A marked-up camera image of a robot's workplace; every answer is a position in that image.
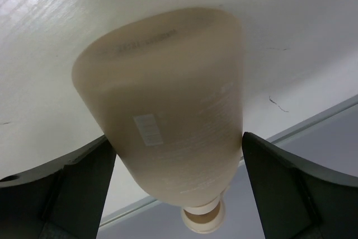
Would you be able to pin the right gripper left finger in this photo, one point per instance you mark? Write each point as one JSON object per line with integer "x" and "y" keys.
{"x": 63, "y": 198}

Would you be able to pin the beige squeeze bottle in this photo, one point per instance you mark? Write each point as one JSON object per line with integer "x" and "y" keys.
{"x": 164, "y": 89}

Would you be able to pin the right side aluminium rail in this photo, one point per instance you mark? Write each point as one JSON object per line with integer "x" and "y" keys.
{"x": 214, "y": 171}

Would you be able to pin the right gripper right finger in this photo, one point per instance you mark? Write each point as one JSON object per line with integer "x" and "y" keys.
{"x": 297, "y": 198}

